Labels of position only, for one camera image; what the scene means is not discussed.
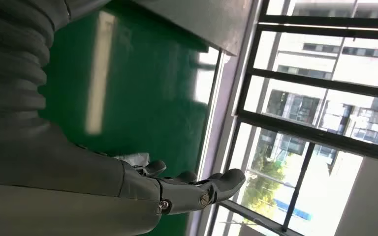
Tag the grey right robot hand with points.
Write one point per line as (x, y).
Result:
(62, 182)

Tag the green conveyor belt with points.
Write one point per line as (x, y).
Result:
(143, 97)

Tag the silver conveyor frame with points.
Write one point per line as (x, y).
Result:
(216, 84)

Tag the black window frame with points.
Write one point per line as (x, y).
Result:
(306, 132)

